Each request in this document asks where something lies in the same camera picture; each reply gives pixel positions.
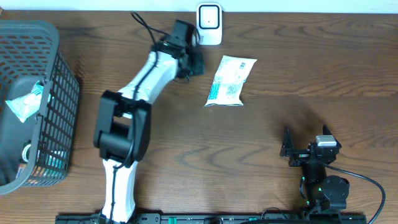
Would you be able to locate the cream snack bag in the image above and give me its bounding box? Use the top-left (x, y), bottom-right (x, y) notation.
top-left (205, 55), bottom-right (257, 107)

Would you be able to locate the teal small snack packet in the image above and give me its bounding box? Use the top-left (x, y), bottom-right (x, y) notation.
top-left (6, 81), bottom-right (44, 123)

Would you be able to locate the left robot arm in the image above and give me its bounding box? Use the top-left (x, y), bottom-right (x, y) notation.
top-left (93, 20), bottom-right (205, 223)

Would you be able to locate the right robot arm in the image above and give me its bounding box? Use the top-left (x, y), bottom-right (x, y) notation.
top-left (280, 125), bottom-right (349, 220)

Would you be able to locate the white barcode scanner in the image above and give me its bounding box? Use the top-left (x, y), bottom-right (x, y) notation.
top-left (197, 2), bottom-right (223, 45)

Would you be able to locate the grey plastic shopping basket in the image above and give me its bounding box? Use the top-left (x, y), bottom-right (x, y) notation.
top-left (1, 20), bottom-right (80, 195)

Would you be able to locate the round black white container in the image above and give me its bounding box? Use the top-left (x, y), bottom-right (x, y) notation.
top-left (21, 141), bottom-right (31, 164)

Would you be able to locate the orange snack packet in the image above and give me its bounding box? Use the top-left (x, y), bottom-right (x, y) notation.
top-left (16, 163), bottom-right (27, 179)

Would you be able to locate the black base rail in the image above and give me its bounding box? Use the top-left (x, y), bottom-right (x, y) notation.
top-left (55, 212), bottom-right (368, 224)

